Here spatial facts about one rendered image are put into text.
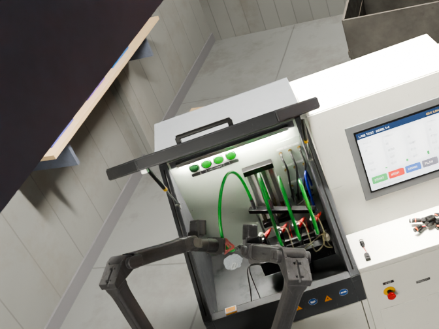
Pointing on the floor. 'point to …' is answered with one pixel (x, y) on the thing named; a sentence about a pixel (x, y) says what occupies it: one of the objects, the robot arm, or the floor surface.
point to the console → (410, 62)
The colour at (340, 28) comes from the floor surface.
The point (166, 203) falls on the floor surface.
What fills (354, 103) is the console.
